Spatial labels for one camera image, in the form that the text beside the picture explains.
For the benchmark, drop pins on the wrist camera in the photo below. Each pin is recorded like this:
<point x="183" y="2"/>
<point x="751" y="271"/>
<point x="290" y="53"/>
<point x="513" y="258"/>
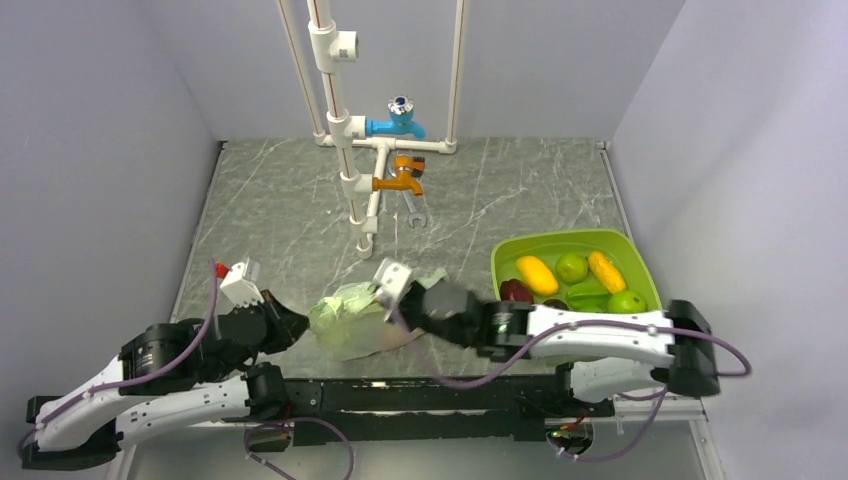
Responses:
<point x="237" y="282"/>
<point x="391" y="282"/>

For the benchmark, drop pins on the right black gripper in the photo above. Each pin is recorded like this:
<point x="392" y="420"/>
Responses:
<point x="404" y="303"/>

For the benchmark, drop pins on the silver wrench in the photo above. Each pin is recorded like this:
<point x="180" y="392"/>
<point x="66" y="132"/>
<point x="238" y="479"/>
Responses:
<point x="415" y="218"/>

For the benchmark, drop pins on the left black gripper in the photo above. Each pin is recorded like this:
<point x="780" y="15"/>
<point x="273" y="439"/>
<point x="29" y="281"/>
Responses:
<point x="287" y="325"/>

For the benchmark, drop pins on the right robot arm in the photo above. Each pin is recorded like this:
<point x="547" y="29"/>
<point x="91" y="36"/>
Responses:
<point x="604" y="354"/>

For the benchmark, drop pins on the orange faucet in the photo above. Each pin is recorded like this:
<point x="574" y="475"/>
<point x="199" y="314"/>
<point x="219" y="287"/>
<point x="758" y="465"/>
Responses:
<point x="408" y="171"/>

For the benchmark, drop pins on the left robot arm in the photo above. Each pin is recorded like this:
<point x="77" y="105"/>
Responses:
<point x="169" y="377"/>

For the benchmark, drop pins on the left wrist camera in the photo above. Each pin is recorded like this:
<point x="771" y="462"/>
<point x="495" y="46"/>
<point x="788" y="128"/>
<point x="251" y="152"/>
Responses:
<point x="237" y="282"/>

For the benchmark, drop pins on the green fake pepper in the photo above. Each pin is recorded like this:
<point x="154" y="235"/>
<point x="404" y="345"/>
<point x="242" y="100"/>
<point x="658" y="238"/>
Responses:
<point x="587" y="297"/>

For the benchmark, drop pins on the green fake apple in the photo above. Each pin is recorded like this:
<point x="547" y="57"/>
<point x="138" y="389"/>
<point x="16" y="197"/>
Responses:
<point x="627" y="302"/>

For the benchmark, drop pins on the dark red fake fruit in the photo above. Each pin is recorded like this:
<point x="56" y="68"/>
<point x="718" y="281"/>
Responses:
<point x="515" y="290"/>

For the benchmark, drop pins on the yellow fake mango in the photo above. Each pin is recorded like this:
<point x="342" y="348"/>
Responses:
<point x="537" y="276"/>

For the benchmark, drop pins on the green fake lime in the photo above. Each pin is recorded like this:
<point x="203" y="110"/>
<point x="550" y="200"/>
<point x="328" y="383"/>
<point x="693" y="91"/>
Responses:
<point x="572" y="268"/>

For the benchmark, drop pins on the green plastic basin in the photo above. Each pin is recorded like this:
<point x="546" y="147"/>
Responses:
<point x="589" y="270"/>

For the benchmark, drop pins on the yellow fake corn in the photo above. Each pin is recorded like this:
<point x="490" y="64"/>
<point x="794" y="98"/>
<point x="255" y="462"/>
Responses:
<point x="606" y="273"/>

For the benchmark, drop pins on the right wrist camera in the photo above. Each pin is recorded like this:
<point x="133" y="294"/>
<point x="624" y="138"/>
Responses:
<point x="391" y="282"/>

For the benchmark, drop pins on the white PVC pipe frame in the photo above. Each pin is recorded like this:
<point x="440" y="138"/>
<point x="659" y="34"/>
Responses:
<point x="360" y="158"/>

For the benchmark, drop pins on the blue faucet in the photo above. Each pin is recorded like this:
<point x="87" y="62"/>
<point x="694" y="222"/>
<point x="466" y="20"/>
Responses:
<point x="400" y="123"/>

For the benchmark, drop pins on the light green plastic bag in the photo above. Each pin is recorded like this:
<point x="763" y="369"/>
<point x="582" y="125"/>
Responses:
<point x="350" y="324"/>

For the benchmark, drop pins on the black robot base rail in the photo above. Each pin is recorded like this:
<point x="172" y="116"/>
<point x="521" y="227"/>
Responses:
<point x="519" y="407"/>

